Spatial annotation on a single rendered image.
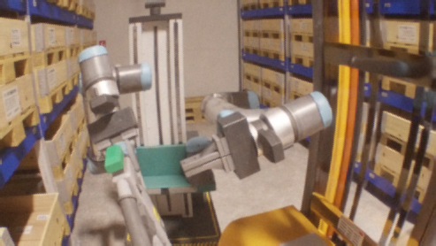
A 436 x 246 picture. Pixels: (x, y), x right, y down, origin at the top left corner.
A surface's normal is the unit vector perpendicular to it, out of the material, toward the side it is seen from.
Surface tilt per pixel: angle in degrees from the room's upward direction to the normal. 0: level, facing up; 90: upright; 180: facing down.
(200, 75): 90
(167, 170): 90
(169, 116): 90
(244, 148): 90
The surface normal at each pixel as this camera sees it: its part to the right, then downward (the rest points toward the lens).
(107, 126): 0.11, -0.18
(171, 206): 0.15, 0.30
